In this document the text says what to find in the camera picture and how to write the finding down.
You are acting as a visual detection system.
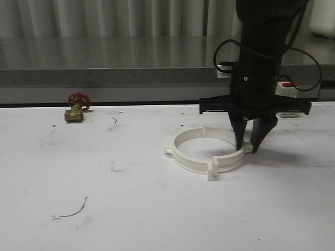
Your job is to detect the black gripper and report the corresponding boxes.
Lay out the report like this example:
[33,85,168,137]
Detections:
[199,66,311,153]

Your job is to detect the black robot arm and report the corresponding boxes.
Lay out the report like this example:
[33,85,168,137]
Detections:
[199,1,311,153]

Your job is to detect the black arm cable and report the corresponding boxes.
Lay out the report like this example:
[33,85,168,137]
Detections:
[213,0,322,93]

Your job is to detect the grey stone counter shelf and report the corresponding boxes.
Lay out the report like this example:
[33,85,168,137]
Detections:
[0,36,335,87]

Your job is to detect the brass valve red handwheel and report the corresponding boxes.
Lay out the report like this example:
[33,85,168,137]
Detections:
[64,92,92,123]

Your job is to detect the white container on counter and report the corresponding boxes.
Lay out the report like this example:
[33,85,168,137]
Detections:
[309,0,334,39]

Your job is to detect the white half pipe clamp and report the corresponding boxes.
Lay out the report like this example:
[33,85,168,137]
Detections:
[203,127,252,181]
[164,127,218,181]

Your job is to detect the white circuit breaker red switch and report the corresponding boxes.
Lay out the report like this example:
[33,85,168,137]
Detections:
[274,81,300,118]

